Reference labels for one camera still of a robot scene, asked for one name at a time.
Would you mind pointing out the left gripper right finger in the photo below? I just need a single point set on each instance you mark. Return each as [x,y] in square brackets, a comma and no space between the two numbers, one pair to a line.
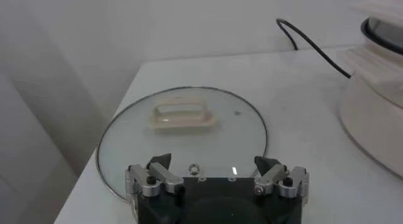
[270,178]

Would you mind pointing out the white metal cabinet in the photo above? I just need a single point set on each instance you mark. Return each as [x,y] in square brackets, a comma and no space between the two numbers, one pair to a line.
[19,156]

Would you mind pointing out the cream electric cooker base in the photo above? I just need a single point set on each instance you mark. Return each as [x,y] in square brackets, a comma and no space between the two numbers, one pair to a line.
[378,124]

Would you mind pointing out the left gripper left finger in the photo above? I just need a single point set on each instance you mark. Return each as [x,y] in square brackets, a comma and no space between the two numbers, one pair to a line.
[163,175]

